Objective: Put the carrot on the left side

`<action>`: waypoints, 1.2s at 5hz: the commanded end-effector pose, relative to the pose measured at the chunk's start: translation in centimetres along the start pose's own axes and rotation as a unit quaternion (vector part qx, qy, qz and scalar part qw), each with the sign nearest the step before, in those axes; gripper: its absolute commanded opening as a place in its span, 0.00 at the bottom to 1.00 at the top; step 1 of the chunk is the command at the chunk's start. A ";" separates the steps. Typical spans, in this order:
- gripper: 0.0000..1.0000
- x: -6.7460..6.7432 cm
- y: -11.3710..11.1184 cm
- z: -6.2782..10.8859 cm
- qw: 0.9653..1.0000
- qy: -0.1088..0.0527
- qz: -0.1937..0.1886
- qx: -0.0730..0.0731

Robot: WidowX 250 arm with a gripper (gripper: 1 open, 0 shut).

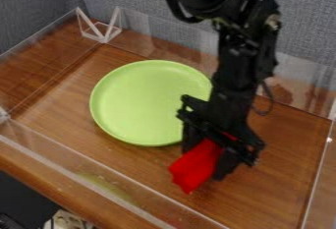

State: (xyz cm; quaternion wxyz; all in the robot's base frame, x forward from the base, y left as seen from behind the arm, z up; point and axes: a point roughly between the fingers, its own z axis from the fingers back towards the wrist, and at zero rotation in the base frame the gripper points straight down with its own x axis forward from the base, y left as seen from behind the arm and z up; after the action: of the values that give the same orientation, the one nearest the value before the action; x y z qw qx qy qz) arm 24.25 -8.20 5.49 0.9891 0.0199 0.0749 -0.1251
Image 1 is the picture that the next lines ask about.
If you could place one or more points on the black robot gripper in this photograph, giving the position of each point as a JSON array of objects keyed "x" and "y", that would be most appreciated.
[{"x": 218, "y": 119}]

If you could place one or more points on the red block carrot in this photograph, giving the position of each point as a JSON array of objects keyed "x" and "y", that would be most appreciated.
[{"x": 195, "y": 166}]

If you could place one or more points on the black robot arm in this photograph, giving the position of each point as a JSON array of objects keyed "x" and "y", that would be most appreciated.
[{"x": 247, "y": 25}]

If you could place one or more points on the green round plate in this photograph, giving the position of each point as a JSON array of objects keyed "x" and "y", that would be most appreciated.
[{"x": 135, "y": 101}]

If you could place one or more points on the white power strip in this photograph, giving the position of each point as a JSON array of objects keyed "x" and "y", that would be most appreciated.
[{"x": 66, "y": 220}]

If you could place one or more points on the black box under table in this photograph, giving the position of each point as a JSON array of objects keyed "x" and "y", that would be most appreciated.
[{"x": 25, "y": 204}]

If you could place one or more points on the clear acrylic enclosure wall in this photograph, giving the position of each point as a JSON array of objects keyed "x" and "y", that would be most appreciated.
[{"x": 115, "y": 183}]

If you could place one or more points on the clear acrylic triangle bracket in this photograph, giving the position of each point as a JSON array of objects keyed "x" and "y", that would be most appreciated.
[{"x": 97, "y": 30}]

